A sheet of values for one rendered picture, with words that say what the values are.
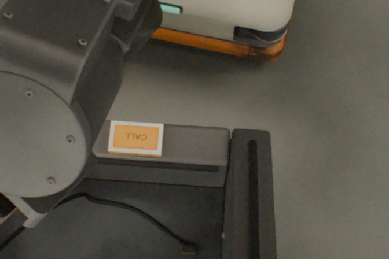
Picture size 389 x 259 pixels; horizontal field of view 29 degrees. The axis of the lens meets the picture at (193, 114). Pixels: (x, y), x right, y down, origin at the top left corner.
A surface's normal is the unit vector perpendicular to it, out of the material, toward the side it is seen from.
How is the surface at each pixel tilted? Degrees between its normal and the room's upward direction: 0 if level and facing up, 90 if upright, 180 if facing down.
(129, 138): 0
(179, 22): 90
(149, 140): 0
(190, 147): 0
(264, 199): 43
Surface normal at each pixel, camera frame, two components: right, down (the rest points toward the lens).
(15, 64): -0.08, 0.34
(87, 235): -0.01, -0.25
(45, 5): 0.29, -0.71
